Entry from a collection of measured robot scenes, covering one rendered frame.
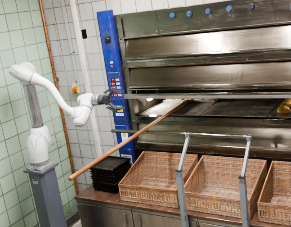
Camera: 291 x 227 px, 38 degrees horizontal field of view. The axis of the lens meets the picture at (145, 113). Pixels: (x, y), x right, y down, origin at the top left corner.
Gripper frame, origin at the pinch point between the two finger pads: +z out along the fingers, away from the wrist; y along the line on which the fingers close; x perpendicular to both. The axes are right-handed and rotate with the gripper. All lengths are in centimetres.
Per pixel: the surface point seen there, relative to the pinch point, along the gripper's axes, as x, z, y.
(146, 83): -54, -9, 0
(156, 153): -51, -7, 65
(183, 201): 5, 45, 77
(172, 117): -55, 12, 31
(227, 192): -41, 62, 90
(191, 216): 0, 47, 92
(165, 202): -6, 23, 87
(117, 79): -52, -38, -5
